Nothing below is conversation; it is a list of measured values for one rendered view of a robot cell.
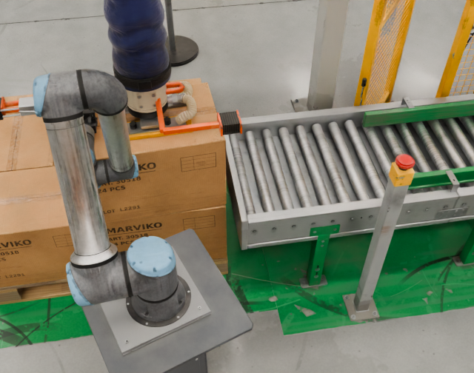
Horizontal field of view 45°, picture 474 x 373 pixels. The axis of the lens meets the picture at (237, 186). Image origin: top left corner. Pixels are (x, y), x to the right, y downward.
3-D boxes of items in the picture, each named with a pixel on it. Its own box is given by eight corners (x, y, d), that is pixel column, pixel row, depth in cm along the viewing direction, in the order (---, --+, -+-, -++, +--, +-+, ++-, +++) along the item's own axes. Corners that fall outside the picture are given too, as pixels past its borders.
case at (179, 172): (209, 146, 286) (207, 81, 257) (227, 204, 260) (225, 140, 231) (89, 163, 277) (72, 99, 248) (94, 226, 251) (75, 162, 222)
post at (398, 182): (364, 299, 289) (408, 160, 215) (369, 311, 284) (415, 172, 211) (352, 301, 288) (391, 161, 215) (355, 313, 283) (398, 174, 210)
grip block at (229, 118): (238, 119, 224) (238, 109, 220) (242, 133, 218) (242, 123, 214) (217, 122, 223) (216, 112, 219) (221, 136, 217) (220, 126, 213)
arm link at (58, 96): (129, 306, 181) (81, 71, 156) (74, 318, 178) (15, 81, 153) (127, 283, 195) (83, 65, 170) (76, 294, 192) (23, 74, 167)
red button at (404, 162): (409, 159, 215) (411, 152, 212) (415, 172, 211) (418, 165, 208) (391, 161, 215) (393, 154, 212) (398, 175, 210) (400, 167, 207)
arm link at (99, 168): (109, 190, 218) (104, 167, 209) (78, 195, 216) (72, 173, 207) (107, 173, 225) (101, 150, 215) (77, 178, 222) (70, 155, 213)
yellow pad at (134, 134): (189, 117, 240) (189, 108, 237) (193, 132, 234) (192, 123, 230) (109, 127, 236) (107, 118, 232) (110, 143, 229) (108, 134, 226)
